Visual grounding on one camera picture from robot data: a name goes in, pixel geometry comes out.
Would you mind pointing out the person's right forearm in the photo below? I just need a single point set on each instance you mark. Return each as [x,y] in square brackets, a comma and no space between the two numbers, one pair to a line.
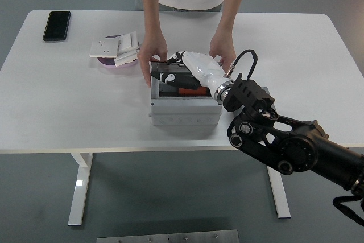
[150,6]

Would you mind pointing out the grey metal plate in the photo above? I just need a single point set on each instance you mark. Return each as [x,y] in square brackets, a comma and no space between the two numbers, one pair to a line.
[170,238]

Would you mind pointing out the white wall switch panel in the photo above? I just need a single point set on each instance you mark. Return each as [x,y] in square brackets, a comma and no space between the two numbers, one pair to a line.
[125,58]
[128,42]

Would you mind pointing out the grey plastic electrical box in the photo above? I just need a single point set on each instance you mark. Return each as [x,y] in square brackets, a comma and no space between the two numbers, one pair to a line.
[185,109]

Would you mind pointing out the person's left hand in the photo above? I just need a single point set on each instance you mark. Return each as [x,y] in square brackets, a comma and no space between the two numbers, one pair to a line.
[223,46]

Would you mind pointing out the person's right hand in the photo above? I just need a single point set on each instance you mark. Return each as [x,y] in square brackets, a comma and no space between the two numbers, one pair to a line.
[149,48]

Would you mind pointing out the white table leg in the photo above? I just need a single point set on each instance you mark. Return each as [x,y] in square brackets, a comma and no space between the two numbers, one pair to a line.
[281,197]
[81,186]

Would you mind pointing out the smoky transparent box lid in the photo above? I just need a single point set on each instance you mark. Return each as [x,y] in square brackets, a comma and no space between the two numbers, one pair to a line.
[159,66]

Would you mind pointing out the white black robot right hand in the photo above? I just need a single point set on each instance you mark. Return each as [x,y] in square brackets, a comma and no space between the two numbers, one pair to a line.
[202,66]

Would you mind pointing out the purple shallow dish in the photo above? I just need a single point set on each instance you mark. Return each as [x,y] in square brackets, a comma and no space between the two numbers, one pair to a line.
[109,62]

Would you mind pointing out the person's left forearm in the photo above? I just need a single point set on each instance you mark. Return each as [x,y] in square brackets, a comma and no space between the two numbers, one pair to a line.
[231,6]

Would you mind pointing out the black smartphone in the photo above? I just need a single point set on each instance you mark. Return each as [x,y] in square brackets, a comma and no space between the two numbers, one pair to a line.
[57,26]

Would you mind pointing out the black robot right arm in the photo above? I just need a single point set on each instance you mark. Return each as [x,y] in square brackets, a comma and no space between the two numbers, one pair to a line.
[298,149]

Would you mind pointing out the white wall socket panel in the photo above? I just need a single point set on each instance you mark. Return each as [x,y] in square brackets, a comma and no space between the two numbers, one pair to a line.
[103,48]

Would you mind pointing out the grey block with round hole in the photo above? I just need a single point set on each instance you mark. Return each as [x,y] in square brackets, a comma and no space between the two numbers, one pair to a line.
[265,90]

